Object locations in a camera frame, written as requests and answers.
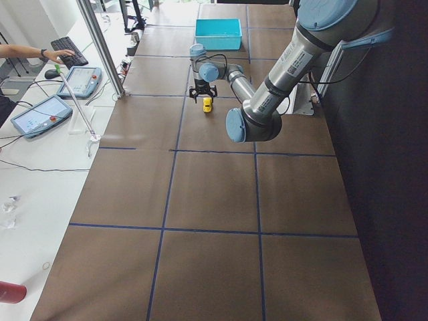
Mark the far teach pendant tablet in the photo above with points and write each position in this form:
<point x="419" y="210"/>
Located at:
<point x="83" y="80"/>

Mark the person hand on keyboard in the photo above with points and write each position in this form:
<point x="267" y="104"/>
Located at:
<point x="56" y="56"/>

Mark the near teach pendant tablet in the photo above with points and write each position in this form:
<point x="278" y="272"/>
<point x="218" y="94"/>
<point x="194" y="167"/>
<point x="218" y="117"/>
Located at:
<point x="42" y="117"/>

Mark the person forearm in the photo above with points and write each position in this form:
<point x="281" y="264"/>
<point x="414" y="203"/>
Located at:
<point x="19" y="51"/>

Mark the yellow beetle toy car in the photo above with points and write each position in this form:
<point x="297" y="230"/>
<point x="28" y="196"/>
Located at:
<point x="207" y="104"/>

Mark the aluminium frame post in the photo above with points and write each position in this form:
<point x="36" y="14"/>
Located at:
<point x="101" y="46"/>

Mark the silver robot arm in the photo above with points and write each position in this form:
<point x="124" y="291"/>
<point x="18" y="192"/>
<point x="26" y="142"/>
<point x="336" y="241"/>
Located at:
<point x="320" y="27"/>

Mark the metal rod green tip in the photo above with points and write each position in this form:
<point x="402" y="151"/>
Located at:
<point x="93" y="136"/>

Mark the teach pendant tablet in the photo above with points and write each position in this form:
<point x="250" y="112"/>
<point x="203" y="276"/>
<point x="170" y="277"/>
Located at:
<point x="42" y="117"/>
<point x="83" y="80"/>

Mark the red cylinder bottle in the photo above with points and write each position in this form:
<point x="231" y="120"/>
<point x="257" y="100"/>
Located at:
<point x="12" y="293"/>

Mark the black computer mouse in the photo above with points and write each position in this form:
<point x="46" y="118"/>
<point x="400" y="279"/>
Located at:
<point x="51" y="74"/>

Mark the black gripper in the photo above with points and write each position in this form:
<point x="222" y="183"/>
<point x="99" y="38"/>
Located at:
<point x="200" y="85"/>

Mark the turquoise plastic bin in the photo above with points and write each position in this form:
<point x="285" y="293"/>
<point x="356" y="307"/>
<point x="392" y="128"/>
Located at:
<point x="219" y="34"/>

